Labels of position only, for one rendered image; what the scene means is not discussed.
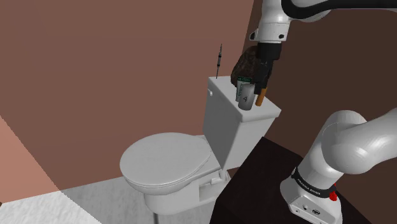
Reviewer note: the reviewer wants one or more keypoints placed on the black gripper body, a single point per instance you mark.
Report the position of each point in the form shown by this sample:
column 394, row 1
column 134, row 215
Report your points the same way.
column 268, row 52

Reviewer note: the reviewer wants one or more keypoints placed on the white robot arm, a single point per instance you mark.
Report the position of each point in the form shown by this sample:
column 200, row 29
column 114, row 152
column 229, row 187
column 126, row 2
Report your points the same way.
column 350, row 145

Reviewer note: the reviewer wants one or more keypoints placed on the brown rough rock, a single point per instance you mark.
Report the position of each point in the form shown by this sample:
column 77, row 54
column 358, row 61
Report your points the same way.
column 245, row 65

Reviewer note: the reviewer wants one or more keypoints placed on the orange stick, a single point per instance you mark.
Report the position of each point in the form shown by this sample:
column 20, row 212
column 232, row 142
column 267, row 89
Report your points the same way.
column 260, row 99

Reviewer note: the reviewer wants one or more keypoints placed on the thin black pen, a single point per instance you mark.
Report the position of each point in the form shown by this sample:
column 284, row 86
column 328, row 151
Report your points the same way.
column 219, row 59

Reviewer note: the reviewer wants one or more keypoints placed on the dark robot stand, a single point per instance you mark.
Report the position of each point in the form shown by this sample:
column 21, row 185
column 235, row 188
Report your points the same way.
column 254, row 186

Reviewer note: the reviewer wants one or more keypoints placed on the white toilet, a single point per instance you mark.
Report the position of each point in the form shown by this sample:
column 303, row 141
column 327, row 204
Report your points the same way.
column 167, row 161

